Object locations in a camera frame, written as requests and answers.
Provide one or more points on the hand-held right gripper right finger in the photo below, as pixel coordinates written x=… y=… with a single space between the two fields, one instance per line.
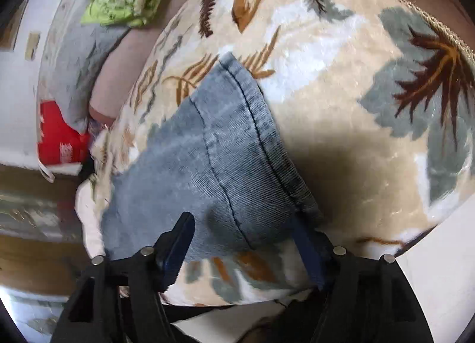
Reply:
x=308 y=252

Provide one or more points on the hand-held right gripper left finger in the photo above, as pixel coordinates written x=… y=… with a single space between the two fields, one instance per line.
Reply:
x=173 y=254

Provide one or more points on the red and white bag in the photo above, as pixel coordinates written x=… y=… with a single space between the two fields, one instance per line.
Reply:
x=59 y=142

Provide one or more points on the beige leaf print blanket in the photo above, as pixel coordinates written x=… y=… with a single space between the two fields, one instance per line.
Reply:
x=334 y=68

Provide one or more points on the pink bed sheet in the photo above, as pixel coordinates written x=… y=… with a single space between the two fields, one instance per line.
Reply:
x=124 y=68

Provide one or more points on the grey cloth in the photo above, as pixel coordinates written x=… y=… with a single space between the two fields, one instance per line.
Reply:
x=81 y=68

